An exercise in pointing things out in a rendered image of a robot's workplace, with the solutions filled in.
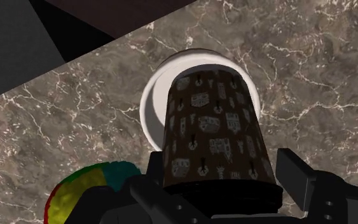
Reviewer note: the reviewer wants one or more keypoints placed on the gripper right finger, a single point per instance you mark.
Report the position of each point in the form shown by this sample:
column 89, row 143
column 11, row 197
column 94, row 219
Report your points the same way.
column 318, row 192

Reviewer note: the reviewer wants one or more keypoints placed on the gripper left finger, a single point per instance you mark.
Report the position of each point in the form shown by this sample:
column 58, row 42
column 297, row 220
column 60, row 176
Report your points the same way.
column 163, row 201

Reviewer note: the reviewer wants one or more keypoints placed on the dark patterned cup with lid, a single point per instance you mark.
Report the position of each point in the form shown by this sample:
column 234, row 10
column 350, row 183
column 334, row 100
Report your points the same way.
column 216, row 136

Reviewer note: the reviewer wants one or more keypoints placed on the multicoloured ball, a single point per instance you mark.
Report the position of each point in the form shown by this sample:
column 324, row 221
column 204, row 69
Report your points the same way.
column 73, row 192

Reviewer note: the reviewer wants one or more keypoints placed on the white bowl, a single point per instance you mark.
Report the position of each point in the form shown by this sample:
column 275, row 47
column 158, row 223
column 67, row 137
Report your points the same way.
column 157, row 102

